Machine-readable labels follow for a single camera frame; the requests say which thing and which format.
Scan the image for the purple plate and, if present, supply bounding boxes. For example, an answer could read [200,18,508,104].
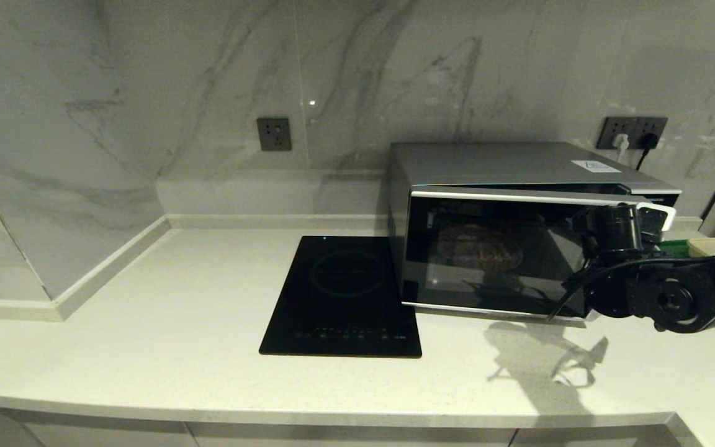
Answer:
[437,223,524,272]

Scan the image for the black glass microwave door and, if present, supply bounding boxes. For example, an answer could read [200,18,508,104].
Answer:
[401,189,650,327]

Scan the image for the white paper sheet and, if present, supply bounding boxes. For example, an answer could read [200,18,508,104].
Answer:
[572,160,622,173]

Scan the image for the silver microwave oven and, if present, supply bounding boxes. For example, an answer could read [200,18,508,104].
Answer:
[385,143,684,323]

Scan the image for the green tray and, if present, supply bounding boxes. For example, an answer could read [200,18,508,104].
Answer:
[659,239,695,259]

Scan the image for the black induction cooktop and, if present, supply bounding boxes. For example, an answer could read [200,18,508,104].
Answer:
[258,235,423,359]

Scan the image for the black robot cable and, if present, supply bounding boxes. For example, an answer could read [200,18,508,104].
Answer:
[547,258,706,323]

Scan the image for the grey double wall socket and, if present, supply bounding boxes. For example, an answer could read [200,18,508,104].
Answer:
[595,117,668,150]

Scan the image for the grey single wall socket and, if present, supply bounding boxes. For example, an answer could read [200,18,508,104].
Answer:
[256,118,292,152]

